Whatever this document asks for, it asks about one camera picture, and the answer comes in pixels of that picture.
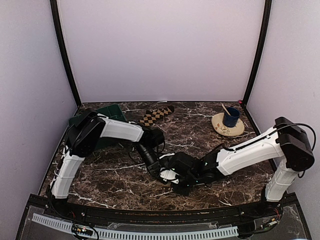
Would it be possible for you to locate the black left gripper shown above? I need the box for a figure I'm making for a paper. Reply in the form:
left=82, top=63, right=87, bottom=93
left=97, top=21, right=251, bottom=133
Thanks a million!
left=134, top=142, right=163, bottom=179

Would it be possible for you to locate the green plastic divider tray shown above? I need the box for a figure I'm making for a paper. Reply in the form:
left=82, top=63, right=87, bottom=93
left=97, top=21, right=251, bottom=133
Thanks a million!
left=68, top=104, right=128, bottom=151

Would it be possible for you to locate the tan ribbed sock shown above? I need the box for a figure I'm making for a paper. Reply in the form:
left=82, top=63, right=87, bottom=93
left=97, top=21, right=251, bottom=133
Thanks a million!
left=156, top=179, right=173, bottom=188

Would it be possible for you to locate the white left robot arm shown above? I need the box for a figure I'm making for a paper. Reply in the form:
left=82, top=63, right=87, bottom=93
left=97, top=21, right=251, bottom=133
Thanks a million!
left=47, top=109, right=165, bottom=218

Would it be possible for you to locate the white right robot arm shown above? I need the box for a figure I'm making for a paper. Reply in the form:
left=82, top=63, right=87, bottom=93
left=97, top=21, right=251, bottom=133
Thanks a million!
left=165, top=117, right=315, bottom=217

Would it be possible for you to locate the brown argyle sock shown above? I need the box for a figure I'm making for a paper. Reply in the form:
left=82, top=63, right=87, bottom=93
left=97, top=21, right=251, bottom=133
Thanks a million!
left=138, top=105, right=175, bottom=127

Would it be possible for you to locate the cream floral plate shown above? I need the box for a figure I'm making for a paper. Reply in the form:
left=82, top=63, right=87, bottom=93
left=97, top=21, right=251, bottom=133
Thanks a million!
left=211, top=112, right=245, bottom=137

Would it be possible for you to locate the blue speckled mug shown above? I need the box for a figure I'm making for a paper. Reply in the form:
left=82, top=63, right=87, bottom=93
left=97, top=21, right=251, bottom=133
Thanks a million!
left=222, top=107, right=241, bottom=128

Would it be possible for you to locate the wooden spoon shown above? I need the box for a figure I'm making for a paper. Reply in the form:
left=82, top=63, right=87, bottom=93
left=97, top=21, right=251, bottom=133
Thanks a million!
left=221, top=103, right=231, bottom=116

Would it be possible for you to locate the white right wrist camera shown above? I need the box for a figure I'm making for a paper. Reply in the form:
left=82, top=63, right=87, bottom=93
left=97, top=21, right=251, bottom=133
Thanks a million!
left=159, top=167, right=180, bottom=184

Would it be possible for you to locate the white slotted cable duct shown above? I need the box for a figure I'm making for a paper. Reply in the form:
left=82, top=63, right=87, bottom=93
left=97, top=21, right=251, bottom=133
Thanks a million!
left=31, top=213, right=239, bottom=240

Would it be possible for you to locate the black front rail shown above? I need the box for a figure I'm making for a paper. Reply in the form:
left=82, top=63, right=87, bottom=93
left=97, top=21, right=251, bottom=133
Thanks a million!
left=56, top=201, right=266, bottom=223

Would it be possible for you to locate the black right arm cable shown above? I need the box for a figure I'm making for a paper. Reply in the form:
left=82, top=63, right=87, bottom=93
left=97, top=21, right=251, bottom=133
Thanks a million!
left=219, top=122, right=317, bottom=179

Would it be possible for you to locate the left black frame post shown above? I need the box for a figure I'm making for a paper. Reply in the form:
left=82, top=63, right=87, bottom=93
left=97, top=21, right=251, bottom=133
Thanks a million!
left=49, top=0, right=82, bottom=107

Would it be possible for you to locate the black frame post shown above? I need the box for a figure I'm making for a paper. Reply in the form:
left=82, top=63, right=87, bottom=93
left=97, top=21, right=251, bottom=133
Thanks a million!
left=49, top=0, right=82, bottom=107
left=241, top=0, right=272, bottom=108

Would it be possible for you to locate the right black frame post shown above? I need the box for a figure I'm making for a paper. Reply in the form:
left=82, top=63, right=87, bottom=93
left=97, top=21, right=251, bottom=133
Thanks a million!
left=241, top=0, right=272, bottom=108

